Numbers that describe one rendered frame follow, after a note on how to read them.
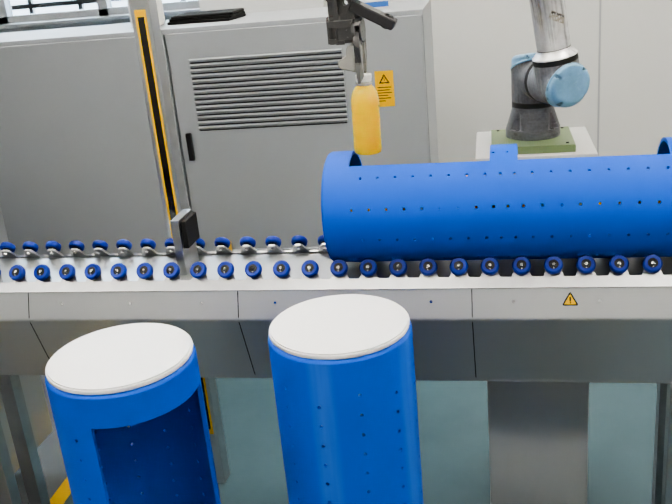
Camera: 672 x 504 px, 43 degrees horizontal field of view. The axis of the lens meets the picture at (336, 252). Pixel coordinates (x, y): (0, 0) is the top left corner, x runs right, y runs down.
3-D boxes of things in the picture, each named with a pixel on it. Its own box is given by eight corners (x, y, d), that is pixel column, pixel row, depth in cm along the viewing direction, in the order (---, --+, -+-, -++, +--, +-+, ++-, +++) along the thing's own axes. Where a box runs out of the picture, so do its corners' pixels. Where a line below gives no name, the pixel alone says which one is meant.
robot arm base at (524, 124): (503, 130, 249) (503, 96, 246) (556, 127, 247) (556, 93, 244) (507, 142, 235) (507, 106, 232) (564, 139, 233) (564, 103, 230)
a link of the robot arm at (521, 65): (541, 94, 245) (540, 46, 240) (566, 100, 233) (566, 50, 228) (503, 99, 242) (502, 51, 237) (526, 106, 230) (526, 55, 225)
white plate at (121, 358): (12, 377, 158) (14, 383, 158) (131, 400, 145) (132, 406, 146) (110, 315, 181) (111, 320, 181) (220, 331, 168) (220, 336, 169)
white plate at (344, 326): (434, 331, 160) (434, 337, 160) (374, 283, 184) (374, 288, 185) (295, 368, 151) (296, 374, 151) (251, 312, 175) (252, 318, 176)
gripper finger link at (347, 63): (340, 85, 206) (338, 46, 205) (364, 83, 205) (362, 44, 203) (338, 85, 203) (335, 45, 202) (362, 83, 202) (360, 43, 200)
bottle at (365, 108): (351, 157, 211) (346, 82, 204) (357, 150, 217) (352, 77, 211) (379, 157, 209) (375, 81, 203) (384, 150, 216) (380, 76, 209)
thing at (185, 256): (191, 261, 239) (182, 209, 234) (204, 261, 239) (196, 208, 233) (178, 275, 230) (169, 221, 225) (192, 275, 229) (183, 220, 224)
